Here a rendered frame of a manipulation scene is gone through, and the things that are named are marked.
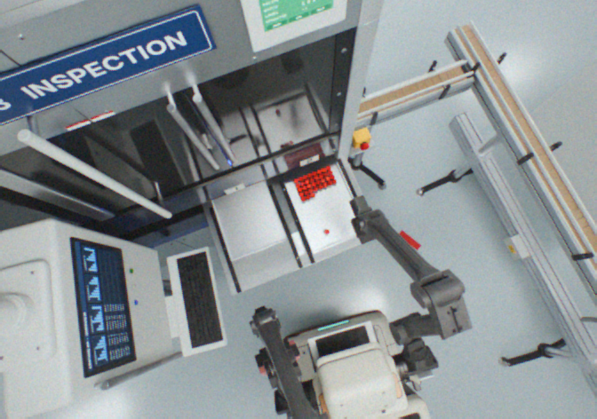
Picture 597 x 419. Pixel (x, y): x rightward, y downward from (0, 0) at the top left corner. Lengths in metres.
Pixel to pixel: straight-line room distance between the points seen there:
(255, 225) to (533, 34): 2.66
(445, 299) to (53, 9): 0.95
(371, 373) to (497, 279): 1.73
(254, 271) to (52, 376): 0.84
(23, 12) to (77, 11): 0.08
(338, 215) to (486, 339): 1.43
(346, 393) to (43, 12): 1.10
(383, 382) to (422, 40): 2.62
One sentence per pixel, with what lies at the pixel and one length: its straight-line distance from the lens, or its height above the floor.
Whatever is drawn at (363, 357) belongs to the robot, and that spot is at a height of 1.33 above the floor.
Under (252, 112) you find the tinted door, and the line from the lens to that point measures 1.15.
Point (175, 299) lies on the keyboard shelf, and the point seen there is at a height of 0.80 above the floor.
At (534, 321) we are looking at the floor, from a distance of 2.92.
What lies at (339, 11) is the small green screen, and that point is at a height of 1.89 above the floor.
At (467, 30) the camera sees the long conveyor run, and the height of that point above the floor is 0.93.
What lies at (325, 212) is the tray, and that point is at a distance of 1.74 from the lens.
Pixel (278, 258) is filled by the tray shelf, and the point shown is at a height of 0.88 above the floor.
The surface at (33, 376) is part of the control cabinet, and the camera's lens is 1.27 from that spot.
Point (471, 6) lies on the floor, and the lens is 3.60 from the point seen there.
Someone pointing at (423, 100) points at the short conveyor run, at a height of 0.92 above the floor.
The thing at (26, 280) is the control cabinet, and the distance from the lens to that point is 1.25.
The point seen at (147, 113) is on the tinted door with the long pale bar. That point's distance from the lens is 1.02.
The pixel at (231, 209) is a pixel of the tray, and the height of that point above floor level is 0.88.
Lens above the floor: 2.58
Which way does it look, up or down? 75 degrees down
